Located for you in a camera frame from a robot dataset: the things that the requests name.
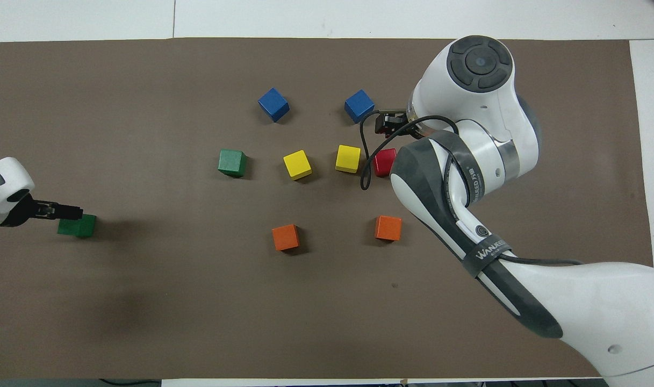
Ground green wooden block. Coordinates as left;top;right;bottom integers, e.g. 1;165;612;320
217;149;248;178
57;214;97;239

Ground yellow wooden block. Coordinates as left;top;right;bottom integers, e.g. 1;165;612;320
282;149;313;181
335;145;362;174

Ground orange wooden block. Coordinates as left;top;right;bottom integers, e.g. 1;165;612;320
271;224;300;252
374;215;403;242

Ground brown table mat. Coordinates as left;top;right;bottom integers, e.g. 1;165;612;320
0;38;654;379

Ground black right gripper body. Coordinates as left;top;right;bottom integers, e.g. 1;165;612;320
378;109;412;130

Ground blue wooden block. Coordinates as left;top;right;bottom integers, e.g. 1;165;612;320
343;89;376;125
257;87;291;123

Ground black floor cable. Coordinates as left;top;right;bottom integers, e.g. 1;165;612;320
98;378;162;386

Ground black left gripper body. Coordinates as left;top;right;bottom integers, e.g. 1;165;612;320
2;192;64;227

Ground black velcro cable strap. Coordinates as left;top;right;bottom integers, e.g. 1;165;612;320
461;235;513;278
432;131;486;207

